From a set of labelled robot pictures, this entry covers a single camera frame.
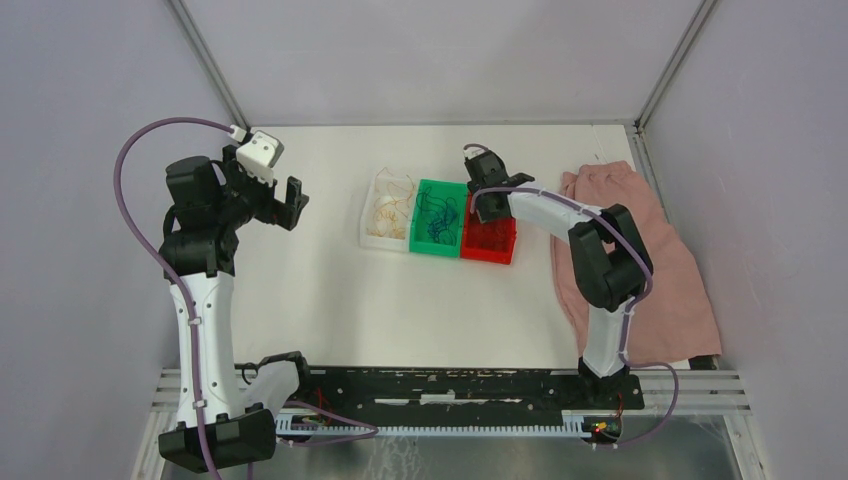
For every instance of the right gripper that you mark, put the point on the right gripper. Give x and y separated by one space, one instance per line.
483 212

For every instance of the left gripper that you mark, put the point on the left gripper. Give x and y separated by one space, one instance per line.
276 211

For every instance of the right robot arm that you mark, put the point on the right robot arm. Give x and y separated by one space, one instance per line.
610 263

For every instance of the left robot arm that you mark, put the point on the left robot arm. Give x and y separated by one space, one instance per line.
219 425

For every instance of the red plastic bin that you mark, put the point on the red plastic bin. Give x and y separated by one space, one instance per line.
491 243

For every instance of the green plastic bin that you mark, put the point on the green plastic bin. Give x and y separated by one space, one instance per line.
438 218

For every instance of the clear plastic bin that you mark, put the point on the clear plastic bin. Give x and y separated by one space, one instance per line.
387 214

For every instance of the pink cloth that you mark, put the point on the pink cloth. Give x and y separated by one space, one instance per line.
676 321

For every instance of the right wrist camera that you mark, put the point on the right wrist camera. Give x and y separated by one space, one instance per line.
475 154

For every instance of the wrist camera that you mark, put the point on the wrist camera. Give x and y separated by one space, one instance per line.
475 154
258 153

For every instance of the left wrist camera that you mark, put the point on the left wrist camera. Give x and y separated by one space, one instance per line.
258 153

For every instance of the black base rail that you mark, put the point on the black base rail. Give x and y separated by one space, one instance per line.
440 397

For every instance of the white cable duct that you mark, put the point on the white cable duct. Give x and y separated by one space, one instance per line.
291 423

